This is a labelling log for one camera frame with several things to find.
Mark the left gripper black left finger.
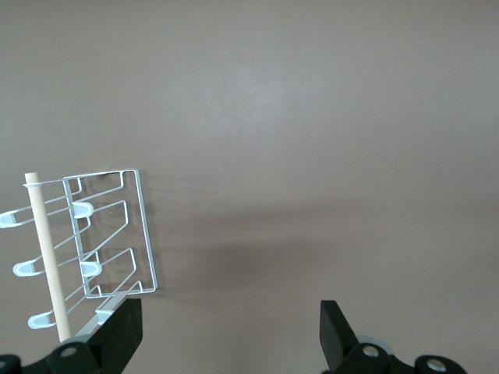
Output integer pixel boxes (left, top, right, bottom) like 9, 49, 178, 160
0, 298, 143, 374

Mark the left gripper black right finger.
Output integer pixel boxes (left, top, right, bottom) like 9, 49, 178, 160
319, 299, 469, 374

